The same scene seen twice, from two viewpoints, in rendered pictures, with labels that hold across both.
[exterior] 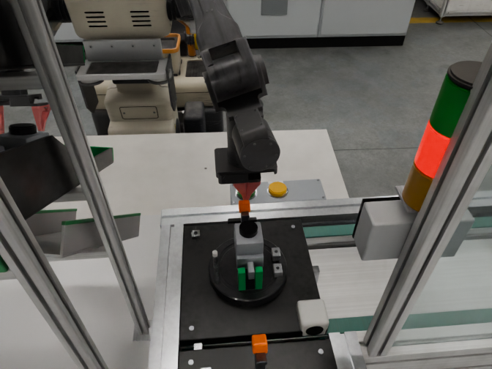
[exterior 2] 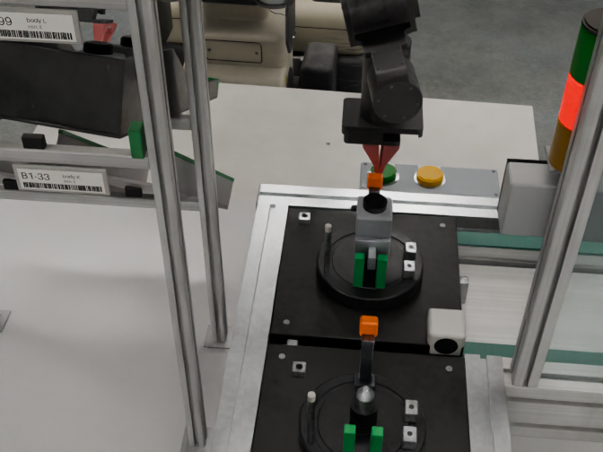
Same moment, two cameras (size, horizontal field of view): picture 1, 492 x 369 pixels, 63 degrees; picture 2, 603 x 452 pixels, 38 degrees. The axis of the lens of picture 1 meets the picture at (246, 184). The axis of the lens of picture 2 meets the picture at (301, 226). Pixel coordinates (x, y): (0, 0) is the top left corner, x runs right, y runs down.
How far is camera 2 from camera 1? 0.45 m
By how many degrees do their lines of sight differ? 7
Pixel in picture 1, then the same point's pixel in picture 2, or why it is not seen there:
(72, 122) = (197, 36)
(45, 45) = not seen: outside the picture
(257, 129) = (397, 69)
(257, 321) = not seen: hidden behind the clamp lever
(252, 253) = (376, 236)
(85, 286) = (144, 276)
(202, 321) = (301, 317)
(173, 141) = (282, 99)
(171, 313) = (262, 305)
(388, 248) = (531, 220)
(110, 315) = not seen: hidden behind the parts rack
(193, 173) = (309, 149)
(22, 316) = (61, 299)
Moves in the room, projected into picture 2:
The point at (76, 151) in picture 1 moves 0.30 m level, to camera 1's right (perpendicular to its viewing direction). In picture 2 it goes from (193, 70) to (480, 99)
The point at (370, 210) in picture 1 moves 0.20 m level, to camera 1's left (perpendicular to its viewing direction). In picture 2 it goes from (512, 170) to (318, 149)
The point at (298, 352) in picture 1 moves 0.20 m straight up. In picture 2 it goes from (419, 365) to (438, 244)
